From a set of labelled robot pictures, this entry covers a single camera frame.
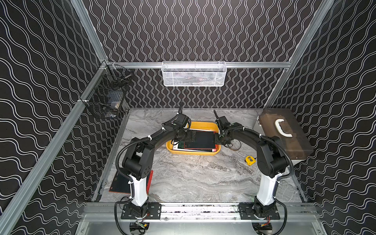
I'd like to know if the red writing tablet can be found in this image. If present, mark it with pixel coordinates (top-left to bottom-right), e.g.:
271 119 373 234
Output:
177 130 216 151
109 170 154 194

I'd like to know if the white writing tablet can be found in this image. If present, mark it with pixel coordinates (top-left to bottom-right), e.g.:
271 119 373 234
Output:
173 143 215 152

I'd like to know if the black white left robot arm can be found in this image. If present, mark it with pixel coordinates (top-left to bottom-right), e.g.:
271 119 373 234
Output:
115 103 192 218

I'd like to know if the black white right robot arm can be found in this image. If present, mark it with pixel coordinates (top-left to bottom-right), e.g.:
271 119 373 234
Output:
214 111 293 219

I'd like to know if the yellow plastic storage tray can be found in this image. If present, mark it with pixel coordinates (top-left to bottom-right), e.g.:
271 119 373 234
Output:
166 121 221 156

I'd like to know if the yellow tape measure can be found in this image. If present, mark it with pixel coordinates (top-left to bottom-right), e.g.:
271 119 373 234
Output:
245 156 256 166

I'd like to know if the white toolbox brown lid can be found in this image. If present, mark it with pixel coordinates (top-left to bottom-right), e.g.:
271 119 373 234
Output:
254 108 313 165

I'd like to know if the white wire mesh basket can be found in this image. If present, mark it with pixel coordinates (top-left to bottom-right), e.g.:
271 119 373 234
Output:
161 61 227 87

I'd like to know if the black wire mesh basket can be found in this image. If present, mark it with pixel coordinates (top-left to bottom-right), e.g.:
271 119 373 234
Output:
83 63 134 120

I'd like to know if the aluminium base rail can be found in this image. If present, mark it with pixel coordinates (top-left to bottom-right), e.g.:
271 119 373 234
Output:
81 202 319 222

